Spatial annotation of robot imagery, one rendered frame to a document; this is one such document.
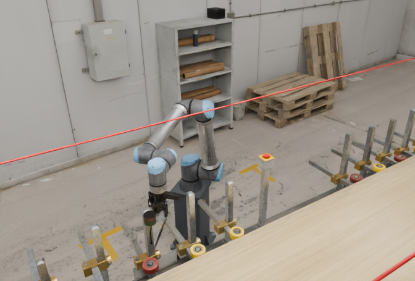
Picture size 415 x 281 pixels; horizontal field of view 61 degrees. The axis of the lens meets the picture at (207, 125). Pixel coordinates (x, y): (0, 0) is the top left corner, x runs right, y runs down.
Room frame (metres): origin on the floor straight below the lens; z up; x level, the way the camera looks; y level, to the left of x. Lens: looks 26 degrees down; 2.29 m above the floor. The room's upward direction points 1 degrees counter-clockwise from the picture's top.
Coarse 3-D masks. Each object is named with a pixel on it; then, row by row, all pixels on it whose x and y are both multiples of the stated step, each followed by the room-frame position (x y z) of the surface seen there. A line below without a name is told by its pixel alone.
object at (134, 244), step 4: (124, 224) 1.65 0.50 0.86; (124, 228) 1.61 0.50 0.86; (128, 228) 1.61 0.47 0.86; (124, 232) 1.61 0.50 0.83; (128, 232) 1.58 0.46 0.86; (132, 240) 1.51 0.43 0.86; (136, 240) 1.51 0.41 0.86; (132, 244) 1.49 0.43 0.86; (136, 244) 1.48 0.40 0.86; (136, 248) 1.45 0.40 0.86; (140, 248) 1.45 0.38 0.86; (136, 252) 1.43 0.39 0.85; (140, 252) 1.43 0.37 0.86; (152, 276) 1.28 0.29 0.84
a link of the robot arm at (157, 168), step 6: (150, 162) 1.53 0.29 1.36; (156, 162) 1.52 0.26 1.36; (162, 162) 1.52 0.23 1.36; (150, 168) 1.49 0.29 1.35; (156, 168) 1.49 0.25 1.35; (162, 168) 1.50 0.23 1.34; (168, 168) 1.55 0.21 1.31; (150, 174) 1.49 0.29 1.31; (156, 174) 1.48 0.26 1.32; (162, 174) 1.50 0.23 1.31; (150, 180) 1.50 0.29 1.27; (156, 180) 1.48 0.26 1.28; (162, 180) 1.49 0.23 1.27; (156, 186) 1.48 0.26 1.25
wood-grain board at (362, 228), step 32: (352, 192) 1.87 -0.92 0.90; (384, 192) 1.86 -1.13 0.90; (288, 224) 1.58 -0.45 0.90; (320, 224) 1.57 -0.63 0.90; (352, 224) 1.57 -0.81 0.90; (384, 224) 1.56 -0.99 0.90; (224, 256) 1.35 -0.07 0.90; (256, 256) 1.34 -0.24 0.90; (288, 256) 1.34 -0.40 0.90; (320, 256) 1.33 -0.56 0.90; (352, 256) 1.33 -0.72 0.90; (384, 256) 1.33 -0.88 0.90
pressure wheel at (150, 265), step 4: (148, 260) 1.32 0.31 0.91; (152, 260) 1.33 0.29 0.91; (156, 260) 1.32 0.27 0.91; (144, 264) 1.30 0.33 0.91; (148, 264) 1.30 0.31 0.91; (152, 264) 1.30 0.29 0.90; (156, 264) 1.30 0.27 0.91; (144, 268) 1.27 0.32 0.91; (148, 268) 1.27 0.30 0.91; (152, 268) 1.27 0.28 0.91; (156, 268) 1.28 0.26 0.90; (144, 272) 1.27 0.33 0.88; (148, 272) 1.26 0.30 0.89; (152, 272) 1.26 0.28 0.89
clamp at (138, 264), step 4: (156, 252) 1.41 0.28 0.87; (140, 256) 1.38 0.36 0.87; (144, 256) 1.38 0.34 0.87; (148, 256) 1.38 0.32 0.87; (152, 256) 1.38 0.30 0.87; (156, 256) 1.39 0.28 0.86; (160, 256) 1.41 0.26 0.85; (140, 260) 1.36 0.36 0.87; (144, 260) 1.36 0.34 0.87; (136, 264) 1.34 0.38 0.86; (140, 264) 1.35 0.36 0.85; (136, 268) 1.34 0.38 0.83; (140, 268) 1.35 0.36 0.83
